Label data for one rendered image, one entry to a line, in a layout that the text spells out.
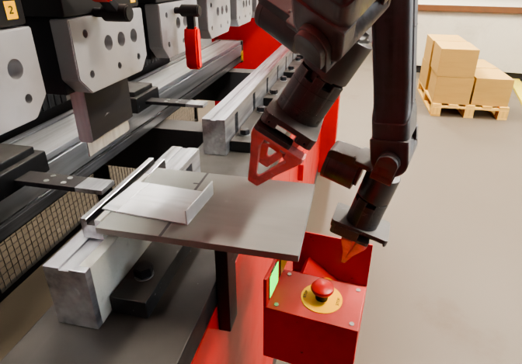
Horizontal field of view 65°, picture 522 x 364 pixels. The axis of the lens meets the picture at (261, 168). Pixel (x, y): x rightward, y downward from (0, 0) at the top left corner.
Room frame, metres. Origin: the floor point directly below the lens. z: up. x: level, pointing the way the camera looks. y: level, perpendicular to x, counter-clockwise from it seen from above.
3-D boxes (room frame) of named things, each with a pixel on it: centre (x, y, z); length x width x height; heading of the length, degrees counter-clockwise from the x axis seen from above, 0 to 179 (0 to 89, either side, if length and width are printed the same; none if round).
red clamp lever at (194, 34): (0.66, 0.11, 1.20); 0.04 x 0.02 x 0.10; 77
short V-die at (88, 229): (0.55, 0.20, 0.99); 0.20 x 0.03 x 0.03; 167
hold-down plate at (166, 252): (0.55, 0.14, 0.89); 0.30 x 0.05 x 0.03; 167
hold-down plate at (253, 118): (1.10, 0.02, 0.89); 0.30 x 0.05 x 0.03; 167
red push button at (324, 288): (0.54, -0.11, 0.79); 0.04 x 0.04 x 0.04
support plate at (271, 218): (0.49, 0.06, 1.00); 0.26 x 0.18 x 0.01; 77
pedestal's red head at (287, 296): (0.59, -0.11, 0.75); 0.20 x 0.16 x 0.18; 161
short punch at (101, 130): (0.53, 0.21, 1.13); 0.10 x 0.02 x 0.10; 167
